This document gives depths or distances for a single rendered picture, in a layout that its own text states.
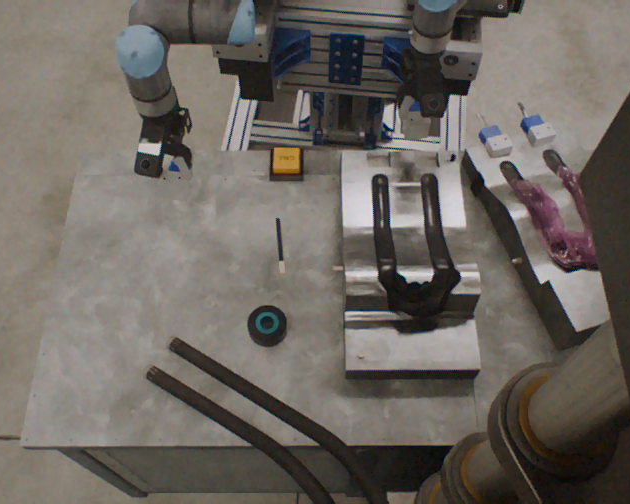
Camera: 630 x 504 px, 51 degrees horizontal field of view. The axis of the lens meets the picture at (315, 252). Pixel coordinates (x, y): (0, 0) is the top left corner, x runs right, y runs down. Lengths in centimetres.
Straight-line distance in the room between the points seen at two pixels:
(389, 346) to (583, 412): 85
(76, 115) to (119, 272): 147
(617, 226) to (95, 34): 297
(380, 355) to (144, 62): 68
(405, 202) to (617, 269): 114
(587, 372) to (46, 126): 261
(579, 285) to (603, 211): 107
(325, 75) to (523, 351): 91
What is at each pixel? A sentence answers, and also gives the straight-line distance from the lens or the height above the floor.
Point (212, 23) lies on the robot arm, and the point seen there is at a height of 128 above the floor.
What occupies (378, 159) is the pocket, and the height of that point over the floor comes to 87.
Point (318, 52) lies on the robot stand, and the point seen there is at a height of 83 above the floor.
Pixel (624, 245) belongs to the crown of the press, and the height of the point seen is 184.
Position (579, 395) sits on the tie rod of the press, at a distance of 49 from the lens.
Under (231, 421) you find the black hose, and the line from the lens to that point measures 127.
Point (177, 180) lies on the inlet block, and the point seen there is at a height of 96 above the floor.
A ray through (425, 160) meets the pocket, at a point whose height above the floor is 86.
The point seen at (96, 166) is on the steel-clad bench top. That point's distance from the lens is 168.
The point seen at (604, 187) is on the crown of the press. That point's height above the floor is 183.
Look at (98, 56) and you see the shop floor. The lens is 309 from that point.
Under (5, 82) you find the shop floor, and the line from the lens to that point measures 313.
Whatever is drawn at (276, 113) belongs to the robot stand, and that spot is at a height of 21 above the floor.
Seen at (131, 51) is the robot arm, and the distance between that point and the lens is 115.
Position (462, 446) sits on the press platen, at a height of 129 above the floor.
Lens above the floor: 209
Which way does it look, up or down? 61 degrees down
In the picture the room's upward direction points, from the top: straight up
